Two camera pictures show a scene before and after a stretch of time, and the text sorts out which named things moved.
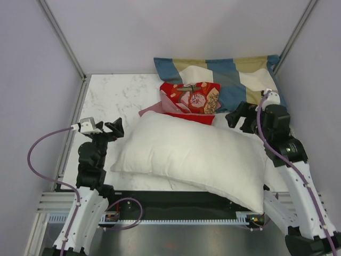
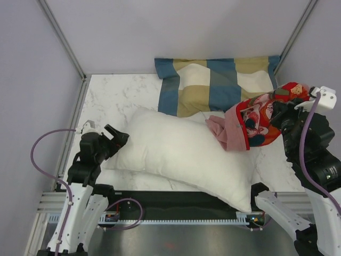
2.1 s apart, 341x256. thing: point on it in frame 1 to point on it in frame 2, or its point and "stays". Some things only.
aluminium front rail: [56, 202] stays
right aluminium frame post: [302, 21] stays
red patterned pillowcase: [195, 102] to [248, 124]
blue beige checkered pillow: [242, 78] stays
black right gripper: [245, 109] to [281, 108]
